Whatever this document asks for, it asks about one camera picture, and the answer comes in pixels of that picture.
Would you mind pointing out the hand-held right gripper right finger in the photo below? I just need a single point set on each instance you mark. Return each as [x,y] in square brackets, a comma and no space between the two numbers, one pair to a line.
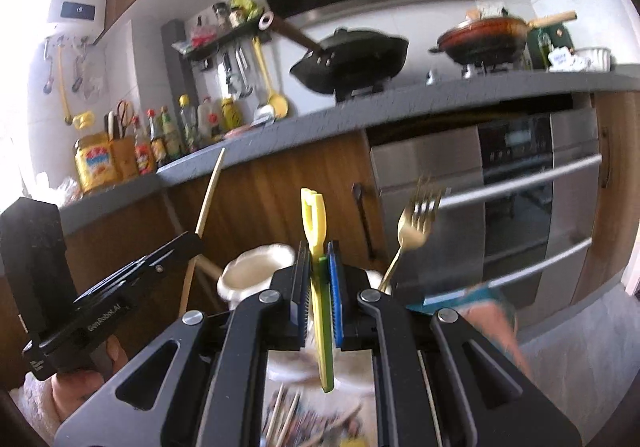
[336,307]

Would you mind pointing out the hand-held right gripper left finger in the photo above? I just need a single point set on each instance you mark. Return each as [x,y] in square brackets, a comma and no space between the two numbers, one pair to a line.
[303,297]

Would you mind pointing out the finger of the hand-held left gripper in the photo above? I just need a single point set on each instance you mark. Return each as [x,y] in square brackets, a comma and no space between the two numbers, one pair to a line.
[165,254]

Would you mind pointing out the white ceramic utensil holder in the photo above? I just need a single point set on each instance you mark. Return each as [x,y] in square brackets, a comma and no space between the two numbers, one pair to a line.
[250,272]
[372,277]

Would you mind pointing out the yellow green plastic fork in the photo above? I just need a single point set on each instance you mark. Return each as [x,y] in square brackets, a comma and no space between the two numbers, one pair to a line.
[316,227]

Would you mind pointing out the wooden chopstick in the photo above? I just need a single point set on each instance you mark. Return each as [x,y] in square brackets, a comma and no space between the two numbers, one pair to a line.
[207,197]
[209,266]

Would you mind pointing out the person's left forearm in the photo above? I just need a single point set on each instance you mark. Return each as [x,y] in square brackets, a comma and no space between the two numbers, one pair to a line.
[35,407]

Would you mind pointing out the person's left hand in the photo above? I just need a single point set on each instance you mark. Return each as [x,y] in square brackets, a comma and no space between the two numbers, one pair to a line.
[80,394]

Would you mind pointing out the clear plastic bag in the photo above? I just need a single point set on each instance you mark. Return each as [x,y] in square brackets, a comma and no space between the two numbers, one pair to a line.
[70,191]

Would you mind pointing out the red cap sauce bottle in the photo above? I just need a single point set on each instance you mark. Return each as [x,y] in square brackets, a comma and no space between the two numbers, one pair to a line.
[156,137]
[144,152]

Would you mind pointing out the wooden knife block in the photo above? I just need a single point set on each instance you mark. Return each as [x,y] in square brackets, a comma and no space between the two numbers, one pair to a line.
[124,157]

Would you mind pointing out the yellow food jar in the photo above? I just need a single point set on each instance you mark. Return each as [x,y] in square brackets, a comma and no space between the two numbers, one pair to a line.
[97,162]

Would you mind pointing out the pile of wooden chopsticks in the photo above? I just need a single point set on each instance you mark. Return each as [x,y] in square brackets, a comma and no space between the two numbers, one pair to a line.
[310,419]

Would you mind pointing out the gold metal fork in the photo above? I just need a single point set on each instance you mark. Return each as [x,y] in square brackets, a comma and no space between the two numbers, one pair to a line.
[417,222]

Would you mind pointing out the dark sauce bottle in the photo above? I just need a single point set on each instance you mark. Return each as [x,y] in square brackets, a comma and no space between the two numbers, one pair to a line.
[171,134]

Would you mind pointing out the wooden base cabinet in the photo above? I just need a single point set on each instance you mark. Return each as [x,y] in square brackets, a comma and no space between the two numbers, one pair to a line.
[280,177]

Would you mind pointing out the yellow cap oil bottle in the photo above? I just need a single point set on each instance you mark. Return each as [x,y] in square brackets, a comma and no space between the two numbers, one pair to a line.
[189,127]

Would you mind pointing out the yellow squeeze bottle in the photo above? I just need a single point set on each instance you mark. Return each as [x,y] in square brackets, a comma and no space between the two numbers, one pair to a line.
[231,114]

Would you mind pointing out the grey kitchen countertop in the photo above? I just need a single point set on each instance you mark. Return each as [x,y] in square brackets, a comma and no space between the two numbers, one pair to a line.
[300,132]

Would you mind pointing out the stainless steel oven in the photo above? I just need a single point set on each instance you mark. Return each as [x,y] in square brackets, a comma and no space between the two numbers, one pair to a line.
[500,207]

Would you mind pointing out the hanging metal utensil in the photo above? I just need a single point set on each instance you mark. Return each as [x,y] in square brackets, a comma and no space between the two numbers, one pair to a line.
[227,72]

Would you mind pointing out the yellow hanging spatula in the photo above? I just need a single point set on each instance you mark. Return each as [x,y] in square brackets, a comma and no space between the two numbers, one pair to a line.
[272,87]

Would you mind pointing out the red snack packet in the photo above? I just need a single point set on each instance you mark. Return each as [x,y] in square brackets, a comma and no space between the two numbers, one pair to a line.
[202,34]

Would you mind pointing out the green snack packet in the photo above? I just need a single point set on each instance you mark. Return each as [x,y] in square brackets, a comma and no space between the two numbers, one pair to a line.
[245,4]

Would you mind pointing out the red frying pan with lid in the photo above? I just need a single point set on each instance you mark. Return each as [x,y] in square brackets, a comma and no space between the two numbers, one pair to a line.
[485,39]

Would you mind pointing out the green bottle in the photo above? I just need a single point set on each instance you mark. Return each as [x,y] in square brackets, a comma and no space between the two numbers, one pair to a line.
[545,47]

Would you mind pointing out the white fluted ramekin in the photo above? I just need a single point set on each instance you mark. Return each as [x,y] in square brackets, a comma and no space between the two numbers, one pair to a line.
[595,58]

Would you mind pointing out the black wall spice shelf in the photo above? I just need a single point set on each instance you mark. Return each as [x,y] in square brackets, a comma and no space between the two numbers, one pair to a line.
[220,39]

